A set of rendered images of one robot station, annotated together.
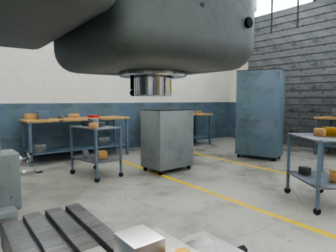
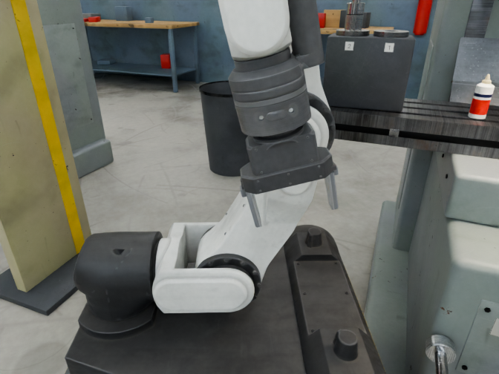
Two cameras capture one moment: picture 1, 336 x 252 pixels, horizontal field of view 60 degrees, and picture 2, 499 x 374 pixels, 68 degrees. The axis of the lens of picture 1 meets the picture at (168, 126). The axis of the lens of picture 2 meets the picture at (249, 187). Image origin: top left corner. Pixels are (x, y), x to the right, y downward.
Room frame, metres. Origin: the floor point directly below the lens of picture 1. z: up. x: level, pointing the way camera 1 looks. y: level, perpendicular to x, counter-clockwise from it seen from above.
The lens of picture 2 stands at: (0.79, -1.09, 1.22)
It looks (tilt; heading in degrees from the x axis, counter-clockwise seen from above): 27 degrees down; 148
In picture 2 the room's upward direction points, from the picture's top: straight up
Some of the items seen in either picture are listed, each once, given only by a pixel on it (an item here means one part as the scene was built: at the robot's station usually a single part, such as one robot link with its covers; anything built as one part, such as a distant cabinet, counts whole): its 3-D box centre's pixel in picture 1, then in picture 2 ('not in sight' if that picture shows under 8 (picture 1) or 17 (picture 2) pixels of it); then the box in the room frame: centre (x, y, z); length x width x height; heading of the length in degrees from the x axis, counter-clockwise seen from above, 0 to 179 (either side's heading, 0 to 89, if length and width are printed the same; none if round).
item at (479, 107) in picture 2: not in sight; (482, 96); (0.30, -0.08, 0.99); 0.04 x 0.04 x 0.11
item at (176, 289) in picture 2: not in sight; (207, 264); (0.18, -0.82, 0.68); 0.21 x 0.20 x 0.13; 59
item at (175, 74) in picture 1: (152, 73); not in sight; (0.38, 0.02, 1.31); 0.09 x 0.09 x 0.01
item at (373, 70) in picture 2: not in sight; (366, 68); (0.04, -0.24, 1.03); 0.22 x 0.12 x 0.20; 40
